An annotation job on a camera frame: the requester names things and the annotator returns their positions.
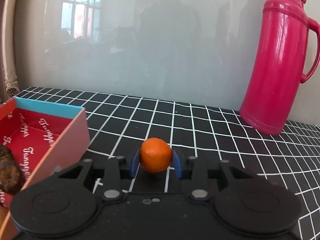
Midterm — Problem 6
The small tangerine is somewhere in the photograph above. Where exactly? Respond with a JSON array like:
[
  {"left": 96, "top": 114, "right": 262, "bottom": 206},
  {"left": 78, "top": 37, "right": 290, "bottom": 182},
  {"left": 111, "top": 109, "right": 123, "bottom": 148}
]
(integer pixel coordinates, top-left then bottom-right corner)
[{"left": 139, "top": 137, "right": 173, "bottom": 173}]

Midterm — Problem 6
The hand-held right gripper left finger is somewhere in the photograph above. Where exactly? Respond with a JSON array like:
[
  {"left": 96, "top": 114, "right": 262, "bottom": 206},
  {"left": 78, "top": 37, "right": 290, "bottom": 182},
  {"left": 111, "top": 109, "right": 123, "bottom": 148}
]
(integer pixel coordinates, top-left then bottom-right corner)
[{"left": 51, "top": 149, "right": 140, "bottom": 201}]

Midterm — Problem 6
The dark wrinkled passion fruit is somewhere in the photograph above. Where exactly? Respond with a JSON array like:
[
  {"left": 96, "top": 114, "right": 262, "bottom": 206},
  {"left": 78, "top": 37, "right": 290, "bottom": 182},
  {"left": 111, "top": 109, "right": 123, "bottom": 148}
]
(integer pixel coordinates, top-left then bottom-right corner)
[{"left": 0, "top": 144, "right": 27, "bottom": 195}]

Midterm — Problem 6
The pink thermos jug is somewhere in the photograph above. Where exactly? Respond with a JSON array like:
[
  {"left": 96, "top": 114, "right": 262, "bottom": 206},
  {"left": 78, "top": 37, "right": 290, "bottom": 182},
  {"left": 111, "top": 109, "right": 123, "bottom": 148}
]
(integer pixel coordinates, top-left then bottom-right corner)
[{"left": 239, "top": 0, "right": 320, "bottom": 135}]

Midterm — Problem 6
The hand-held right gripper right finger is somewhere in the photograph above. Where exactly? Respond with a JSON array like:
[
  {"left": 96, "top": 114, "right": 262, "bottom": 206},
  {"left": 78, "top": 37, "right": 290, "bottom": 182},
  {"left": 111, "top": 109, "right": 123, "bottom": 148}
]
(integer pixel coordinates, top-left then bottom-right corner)
[{"left": 172, "top": 151, "right": 260, "bottom": 201}]

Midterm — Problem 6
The colourful cardboard box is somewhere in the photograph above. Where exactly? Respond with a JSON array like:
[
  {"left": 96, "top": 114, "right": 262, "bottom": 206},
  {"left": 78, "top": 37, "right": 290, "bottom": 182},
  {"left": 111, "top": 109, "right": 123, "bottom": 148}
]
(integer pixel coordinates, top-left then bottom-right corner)
[{"left": 0, "top": 97, "right": 90, "bottom": 233}]

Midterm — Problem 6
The black checked tablecloth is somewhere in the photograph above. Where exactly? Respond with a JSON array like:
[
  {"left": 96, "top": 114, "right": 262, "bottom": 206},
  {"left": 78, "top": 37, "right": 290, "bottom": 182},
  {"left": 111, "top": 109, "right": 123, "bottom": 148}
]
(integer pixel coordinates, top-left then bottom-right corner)
[{"left": 14, "top": 87, "right": 320, "bottom": 240}]

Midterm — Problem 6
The beige lace curtain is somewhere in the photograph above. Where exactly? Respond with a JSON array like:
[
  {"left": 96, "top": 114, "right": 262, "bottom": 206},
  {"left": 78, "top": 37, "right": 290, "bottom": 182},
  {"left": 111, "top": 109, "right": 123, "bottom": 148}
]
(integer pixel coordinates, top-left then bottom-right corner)
[{"left": 0, "top": 0, "right": 20, "bottom": 103}]

